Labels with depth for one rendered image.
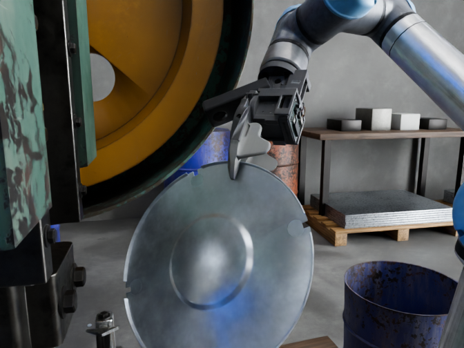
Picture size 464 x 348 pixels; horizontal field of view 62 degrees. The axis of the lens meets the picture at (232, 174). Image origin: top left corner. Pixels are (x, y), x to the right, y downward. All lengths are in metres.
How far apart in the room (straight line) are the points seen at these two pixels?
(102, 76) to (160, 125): 3.01
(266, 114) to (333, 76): 3.60
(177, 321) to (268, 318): 0.13
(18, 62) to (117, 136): 0.50
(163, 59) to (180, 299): 0.47
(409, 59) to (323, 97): 3.43
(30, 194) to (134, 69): 0.54
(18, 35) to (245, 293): 0.36
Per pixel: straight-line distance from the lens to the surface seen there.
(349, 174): 4.35
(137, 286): 0.60
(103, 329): 0.70
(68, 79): 0.53
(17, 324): 0.45
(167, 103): 0.77
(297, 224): 0.50
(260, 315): 0.49
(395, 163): 4.62
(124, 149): 0.78
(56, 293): 0.45
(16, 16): 0.31
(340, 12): 0.65
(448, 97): 0.68
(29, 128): 0.31
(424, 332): 1.47
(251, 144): 0.55
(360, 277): 1.75
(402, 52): 0.72
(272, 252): 0.50
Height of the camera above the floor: 1.15
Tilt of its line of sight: 11 degrees down
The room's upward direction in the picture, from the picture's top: straight up
